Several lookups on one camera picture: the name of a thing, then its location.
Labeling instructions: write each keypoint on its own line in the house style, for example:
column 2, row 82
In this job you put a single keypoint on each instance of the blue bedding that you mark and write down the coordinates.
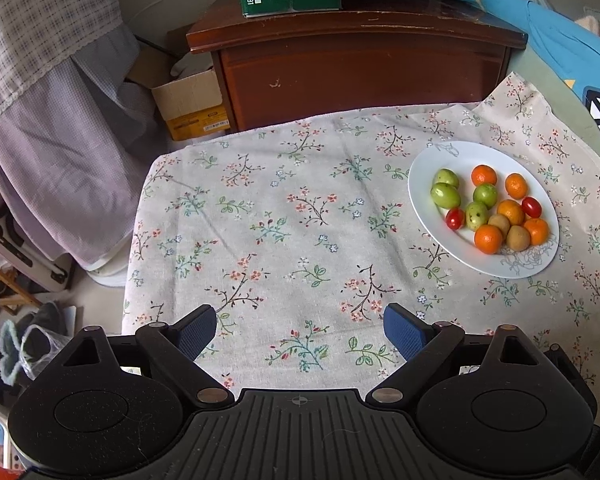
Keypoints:
column 555, row 35

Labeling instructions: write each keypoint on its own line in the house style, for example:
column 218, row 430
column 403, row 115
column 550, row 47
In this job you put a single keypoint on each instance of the orange mandarin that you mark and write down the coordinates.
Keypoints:
column 483, row 175
column 536, row 230
column 510, row 211
column 489, row 238
column 516, row 185

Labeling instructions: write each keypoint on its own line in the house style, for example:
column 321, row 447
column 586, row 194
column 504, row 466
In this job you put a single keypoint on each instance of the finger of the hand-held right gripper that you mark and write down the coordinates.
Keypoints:
column 567, row 365

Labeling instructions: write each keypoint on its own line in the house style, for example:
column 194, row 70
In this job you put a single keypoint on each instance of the brown kiwi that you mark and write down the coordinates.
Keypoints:
column 518, row 237
column 498, row 223

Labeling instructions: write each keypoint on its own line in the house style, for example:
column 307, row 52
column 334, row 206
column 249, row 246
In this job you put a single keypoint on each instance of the white oval plate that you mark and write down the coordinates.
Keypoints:
column 467, row 157

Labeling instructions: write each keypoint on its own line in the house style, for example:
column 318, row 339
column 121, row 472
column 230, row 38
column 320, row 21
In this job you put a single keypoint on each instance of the red cherry tomato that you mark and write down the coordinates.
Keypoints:
column 531, row 206
column 455, row 218

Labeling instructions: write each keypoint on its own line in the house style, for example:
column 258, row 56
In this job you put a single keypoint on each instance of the floral tablecloth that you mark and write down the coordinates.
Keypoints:
column 280, row 210

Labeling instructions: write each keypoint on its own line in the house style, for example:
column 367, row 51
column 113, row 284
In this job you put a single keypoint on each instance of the fluffy blue grey slipper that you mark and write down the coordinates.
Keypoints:
column 50, row 317
column 10, row 347

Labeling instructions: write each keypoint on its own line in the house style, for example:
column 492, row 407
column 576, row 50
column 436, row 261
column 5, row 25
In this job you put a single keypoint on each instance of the dark wooden cabinet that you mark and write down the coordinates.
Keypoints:
column 355, row 75

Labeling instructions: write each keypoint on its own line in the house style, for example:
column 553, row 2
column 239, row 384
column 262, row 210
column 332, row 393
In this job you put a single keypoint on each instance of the wooden rack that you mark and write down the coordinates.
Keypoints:
column 5, row 280

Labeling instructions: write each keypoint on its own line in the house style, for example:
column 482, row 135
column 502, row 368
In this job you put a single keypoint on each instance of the open cardboard box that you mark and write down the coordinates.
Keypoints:
column 190, row 100

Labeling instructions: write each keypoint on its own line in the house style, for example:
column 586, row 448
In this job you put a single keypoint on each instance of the purple checkered cloth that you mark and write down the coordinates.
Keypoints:
column 55, row 135

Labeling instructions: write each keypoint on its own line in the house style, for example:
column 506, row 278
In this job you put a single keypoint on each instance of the white round base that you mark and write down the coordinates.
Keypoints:
column 107, row 270

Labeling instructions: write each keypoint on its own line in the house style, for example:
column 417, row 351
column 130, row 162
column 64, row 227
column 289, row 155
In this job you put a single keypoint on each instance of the spotted green jujube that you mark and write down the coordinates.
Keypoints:
column 477, row 214

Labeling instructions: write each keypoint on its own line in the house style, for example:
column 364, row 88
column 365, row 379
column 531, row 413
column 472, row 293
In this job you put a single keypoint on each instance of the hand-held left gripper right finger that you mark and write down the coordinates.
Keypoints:
column 405, row 332

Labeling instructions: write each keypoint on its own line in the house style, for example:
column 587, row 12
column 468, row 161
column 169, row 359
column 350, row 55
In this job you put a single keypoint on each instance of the clear plastic bag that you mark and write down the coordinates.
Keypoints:
column 40, row 350

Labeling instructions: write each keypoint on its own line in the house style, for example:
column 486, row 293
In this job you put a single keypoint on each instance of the pale green bed sheet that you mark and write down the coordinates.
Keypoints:
column 545, row 85

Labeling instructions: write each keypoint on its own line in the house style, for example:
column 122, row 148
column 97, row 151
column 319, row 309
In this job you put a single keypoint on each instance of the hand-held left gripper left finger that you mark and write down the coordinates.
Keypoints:
column 197, row 332

